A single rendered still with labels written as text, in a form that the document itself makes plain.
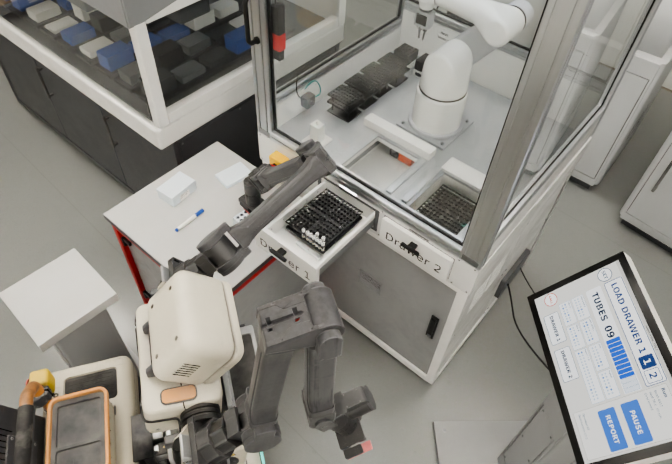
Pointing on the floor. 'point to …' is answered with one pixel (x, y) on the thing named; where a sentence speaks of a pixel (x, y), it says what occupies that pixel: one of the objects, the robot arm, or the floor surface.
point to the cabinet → (421, 296)
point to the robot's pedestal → (69, 311)
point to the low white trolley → (144, 199)
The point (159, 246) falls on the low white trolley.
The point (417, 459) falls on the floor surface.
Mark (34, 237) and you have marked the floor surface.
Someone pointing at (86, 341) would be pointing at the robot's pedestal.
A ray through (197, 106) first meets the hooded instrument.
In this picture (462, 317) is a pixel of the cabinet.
